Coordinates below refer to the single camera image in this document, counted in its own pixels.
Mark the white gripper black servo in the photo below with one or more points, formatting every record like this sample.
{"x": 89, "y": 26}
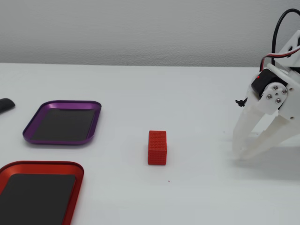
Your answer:
{"x": 274, "y": 95}

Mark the red studded block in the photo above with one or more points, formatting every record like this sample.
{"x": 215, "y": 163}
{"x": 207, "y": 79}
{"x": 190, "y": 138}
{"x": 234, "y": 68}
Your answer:
{"x": 157, "y": 147}

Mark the black zip tie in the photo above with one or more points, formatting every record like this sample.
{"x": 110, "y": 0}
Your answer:
{"x": 239, "y": 102}

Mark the purple metal tray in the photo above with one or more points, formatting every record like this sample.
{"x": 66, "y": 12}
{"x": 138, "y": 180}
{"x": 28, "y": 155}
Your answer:
{"x": 63, "y": 124}

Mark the red metal tray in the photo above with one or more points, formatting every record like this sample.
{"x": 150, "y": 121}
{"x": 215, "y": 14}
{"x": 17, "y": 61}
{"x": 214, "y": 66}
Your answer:
{"x": 35, "y": 199}

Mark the black rounded object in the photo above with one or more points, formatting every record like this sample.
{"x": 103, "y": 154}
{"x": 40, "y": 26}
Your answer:
{"x": 5, "y": 104}

